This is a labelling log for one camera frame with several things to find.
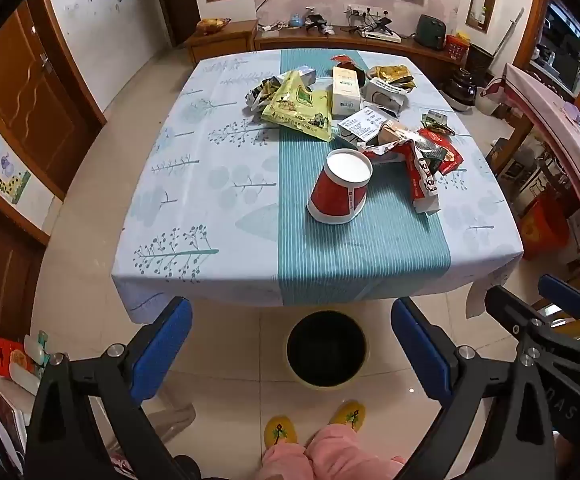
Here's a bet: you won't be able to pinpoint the grey white box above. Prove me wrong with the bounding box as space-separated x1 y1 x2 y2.
362 79 411 113

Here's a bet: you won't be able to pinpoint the white set-top box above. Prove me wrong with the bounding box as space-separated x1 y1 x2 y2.
360 30 403 43

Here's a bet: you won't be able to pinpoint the wooden television cabinet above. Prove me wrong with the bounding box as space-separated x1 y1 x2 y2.
254 25 470 78

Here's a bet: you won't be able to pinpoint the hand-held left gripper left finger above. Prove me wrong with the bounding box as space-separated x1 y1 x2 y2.
26 296 194 480

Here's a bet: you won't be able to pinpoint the white green plastic pack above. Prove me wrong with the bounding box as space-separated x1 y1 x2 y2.
10 332 51 396

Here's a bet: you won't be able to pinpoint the brown paper packet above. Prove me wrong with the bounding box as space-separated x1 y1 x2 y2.
377 120 421 153

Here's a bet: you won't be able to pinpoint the blue patterned tablecloth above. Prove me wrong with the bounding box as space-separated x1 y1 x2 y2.
111 49 525 326

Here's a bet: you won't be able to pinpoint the fruit bowl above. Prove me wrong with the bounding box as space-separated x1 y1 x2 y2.
197 17 231 35

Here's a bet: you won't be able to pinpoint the small green packets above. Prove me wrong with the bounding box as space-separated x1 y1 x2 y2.
421 110 455 136

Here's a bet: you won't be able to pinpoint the dark wooden door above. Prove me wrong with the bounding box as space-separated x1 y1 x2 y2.
152 0 201 48

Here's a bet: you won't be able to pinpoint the orange bucket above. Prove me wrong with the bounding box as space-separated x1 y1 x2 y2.
518 195 570 261

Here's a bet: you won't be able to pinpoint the clear plastic stool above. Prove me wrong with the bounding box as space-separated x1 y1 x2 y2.
140 400 195 441

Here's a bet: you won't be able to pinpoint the animal wall sticker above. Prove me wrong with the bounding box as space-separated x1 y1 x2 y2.
0 85 32 206

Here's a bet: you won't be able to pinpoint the white plastic bucket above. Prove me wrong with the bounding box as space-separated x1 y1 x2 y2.
477 85 500 116

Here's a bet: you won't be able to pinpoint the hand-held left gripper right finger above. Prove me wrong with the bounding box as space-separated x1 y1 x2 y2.
391 296 558 480

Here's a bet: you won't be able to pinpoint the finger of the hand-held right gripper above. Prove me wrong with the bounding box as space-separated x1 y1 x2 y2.
538 274 580 328
484 285 580 361

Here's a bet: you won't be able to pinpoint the dark ceramic jar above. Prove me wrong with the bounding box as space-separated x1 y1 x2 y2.
442 69 478 112

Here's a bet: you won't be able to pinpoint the yellow green snack bag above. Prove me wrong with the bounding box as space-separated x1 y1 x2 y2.
261 71 333 142

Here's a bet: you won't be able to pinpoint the wooden side cabinet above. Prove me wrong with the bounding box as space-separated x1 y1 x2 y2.
186 20 259 66

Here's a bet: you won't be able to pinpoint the white printed leaflet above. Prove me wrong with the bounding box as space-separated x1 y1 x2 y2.
338 106 395 142

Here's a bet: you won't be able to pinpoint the black kitchen appliance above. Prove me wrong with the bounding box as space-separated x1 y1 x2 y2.
552 50 580 96

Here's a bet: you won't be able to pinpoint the red printed packet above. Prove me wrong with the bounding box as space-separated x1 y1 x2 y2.
0 336 36 378

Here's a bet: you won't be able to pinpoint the red white snack wrapper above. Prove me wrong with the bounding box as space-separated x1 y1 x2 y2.
362 127 465 216

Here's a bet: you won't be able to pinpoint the red paper cup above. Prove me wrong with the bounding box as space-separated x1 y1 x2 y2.
306 148 373 224

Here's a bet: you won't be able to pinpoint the black bin with yellow rim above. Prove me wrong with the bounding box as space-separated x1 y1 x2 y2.
285 310 371 389

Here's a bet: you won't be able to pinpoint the long metal stick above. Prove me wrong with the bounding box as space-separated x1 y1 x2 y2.
487 7 525 78

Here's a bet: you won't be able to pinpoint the red orange wrapper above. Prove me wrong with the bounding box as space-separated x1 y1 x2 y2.
331 54 365 86

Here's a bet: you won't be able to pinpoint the long table with pink cloth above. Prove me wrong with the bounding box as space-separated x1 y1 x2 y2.
487 62 580 281

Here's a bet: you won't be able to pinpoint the gold foil packet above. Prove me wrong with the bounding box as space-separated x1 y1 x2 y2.
370 64 415 92

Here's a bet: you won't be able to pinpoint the tall cream carton box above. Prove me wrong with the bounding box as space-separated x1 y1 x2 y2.
331 65 361 116

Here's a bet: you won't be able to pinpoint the person's pink pants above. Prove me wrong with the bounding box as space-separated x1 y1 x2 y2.
261 425 405 480

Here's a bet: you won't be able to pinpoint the dark green appliance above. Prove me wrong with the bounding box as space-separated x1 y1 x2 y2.
416 14 446 50

